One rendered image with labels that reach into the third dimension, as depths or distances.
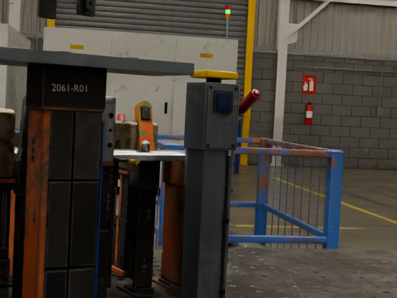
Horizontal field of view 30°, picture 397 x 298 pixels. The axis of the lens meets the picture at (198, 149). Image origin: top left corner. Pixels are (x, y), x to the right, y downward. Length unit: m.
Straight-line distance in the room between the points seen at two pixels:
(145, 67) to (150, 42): 8.11
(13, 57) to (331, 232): 2.44
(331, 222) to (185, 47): 6.20
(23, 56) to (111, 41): 8.14
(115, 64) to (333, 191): 2.29
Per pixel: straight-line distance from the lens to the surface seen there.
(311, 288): 1.74
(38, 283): 1.13
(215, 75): 1.23
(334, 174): 3.30
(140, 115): 1.71
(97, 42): 9.18
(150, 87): 9.21
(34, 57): 1.06
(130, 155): 1.46
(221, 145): 1.23
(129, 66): 1.11
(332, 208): 3.31
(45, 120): 1.10
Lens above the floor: 1.09
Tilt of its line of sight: 3 degrees down
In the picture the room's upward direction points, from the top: 3 degrees clockwise
